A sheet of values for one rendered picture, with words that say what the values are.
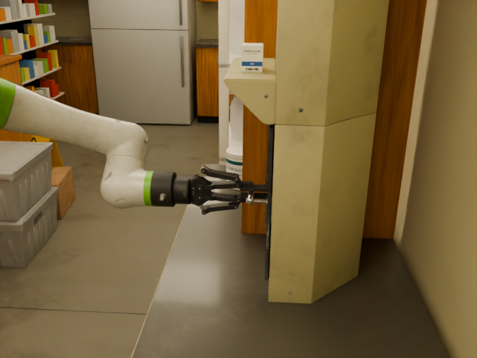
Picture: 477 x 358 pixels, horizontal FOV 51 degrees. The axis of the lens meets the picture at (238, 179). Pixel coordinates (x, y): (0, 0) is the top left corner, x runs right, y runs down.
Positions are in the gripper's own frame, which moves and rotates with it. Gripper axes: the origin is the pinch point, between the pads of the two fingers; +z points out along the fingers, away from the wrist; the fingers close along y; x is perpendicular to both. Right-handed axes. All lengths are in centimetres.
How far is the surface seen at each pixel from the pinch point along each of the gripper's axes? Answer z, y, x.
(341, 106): 19.3, 24.6, -7.3
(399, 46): 39, 34, 26
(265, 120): 2.4, 22.0, -11.0
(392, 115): 39.4, 14.7, 26.0
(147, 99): -142, -86, 478
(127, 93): -166, -79, 478
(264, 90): 1.9, 28.7, -11.0
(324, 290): 19.0, -23.9, -7.4
